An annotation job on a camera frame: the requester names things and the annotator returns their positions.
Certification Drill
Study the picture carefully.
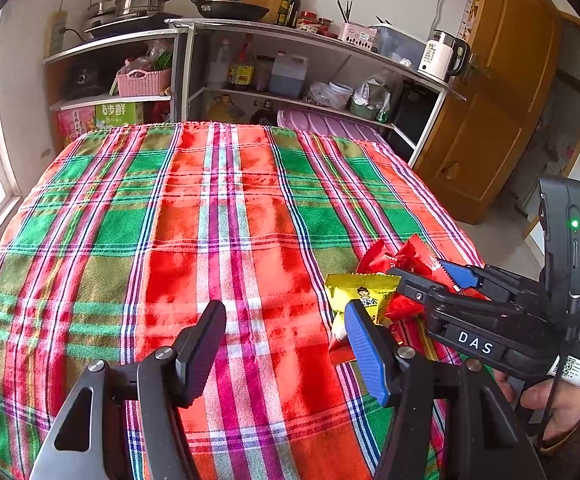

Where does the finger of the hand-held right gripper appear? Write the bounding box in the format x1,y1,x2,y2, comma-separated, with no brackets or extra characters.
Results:
386,266,451,307
438,258,543,302

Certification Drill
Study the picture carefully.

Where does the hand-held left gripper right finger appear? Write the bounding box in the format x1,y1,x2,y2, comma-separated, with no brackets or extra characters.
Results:
344,300,546,480

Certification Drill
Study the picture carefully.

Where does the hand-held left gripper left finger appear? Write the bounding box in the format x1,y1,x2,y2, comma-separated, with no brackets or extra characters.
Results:
29,300,228,480

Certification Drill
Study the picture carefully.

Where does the red snack packet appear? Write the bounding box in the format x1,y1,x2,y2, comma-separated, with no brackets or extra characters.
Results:
382,234,458,323
357,239,395,276

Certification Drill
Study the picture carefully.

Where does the yellow snack packet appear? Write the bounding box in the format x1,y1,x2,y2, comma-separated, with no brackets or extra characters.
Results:
324,272,403,328

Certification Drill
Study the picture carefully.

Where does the person's right hand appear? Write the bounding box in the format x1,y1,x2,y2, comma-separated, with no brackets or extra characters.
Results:
497,377,580,456

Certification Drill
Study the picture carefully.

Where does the flat red wrapper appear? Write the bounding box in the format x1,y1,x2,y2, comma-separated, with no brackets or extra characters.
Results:
329,337,358,366

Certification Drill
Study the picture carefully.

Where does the pale plastic wrapper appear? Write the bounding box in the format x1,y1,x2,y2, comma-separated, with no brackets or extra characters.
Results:
331,310,353,343

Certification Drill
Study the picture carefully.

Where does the plaid blanket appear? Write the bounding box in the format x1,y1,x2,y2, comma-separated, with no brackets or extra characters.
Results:
0,120,500,480

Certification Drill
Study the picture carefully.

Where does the wooden door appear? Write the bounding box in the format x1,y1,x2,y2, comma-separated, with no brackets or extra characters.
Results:
412,0,565,226

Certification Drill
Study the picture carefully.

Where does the green basket with bags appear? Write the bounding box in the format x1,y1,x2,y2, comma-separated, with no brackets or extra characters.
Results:
350,71,395,123

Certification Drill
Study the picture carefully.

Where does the pink lid storage box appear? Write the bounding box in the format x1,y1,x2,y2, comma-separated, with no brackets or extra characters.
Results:
276,107,395,143

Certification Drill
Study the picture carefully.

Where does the white lidded tub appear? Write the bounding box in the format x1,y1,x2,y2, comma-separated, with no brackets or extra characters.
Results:
327,81,355,110

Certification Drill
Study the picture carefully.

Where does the crumpled clear plastic bag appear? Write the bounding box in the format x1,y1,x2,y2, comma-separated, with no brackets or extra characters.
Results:
306,81,343,110

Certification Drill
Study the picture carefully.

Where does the white electric kettle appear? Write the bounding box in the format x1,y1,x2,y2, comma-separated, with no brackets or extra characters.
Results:
417,30,471,83

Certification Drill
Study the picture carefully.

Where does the small dark bottle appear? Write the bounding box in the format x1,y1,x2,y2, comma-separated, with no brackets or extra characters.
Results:
251,100,275,125

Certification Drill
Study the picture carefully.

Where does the clear plastic storage container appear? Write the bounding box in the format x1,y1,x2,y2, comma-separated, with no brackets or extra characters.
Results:
370,24,428,66

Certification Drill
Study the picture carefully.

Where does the white jug with dark liquid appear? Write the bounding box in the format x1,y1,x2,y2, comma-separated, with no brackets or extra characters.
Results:
269,51,309,100

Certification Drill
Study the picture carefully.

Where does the yellow cooking oil bottle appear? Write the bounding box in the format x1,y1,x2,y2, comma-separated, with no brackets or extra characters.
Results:
205,94,235,122

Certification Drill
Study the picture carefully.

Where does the green cardboard box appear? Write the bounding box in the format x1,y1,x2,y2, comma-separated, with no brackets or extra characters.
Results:
95,101,145,130

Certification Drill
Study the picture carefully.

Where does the pink chopstick holder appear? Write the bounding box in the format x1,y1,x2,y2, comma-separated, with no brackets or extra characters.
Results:
338,22,378,51

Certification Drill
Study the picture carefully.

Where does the dark glass jar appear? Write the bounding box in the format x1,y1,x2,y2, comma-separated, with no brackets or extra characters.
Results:
254,55,275,93

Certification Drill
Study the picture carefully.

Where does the pink cardboard box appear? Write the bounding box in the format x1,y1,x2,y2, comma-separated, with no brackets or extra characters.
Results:
57,107,97,148

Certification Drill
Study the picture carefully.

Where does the soy sauce bottle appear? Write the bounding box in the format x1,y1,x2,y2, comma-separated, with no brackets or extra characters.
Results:
227,34,257,92

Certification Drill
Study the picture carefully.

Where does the pink woven basket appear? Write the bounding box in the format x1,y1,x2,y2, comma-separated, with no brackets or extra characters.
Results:
116,65,172,98

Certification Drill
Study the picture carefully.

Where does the clear plastic bottle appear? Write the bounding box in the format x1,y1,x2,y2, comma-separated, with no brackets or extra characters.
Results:
206,39,233,90

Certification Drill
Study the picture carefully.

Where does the black gas stove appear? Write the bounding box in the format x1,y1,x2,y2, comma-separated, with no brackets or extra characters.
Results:
62,60,116,102

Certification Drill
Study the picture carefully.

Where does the bag of vegetables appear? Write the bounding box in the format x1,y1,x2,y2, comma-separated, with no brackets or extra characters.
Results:
125,40,175,73

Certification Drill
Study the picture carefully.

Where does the narrow white metal shelf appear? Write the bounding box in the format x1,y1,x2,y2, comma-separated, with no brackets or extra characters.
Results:
42,27,191,151

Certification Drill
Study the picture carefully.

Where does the black frying pan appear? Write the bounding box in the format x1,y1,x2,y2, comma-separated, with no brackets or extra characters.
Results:
165,0,271,23

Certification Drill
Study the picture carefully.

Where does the wide white metal shelf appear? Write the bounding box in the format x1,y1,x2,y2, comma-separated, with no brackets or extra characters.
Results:
165,17,468,168

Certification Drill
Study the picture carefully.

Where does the black induction cooker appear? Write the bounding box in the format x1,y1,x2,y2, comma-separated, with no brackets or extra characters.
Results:
82,12,171,38

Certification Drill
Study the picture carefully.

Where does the beige power strip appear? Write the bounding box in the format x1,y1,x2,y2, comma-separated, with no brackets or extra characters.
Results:
45,10,68,58

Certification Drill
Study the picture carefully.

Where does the steel steamer pot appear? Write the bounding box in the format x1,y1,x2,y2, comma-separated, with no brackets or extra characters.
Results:
86,0,173,21

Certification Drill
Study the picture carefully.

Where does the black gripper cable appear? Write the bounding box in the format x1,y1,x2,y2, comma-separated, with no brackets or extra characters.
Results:
532,310,580,448

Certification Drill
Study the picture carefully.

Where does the wall poster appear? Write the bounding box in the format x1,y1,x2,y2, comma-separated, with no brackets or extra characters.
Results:
457,0,485,41

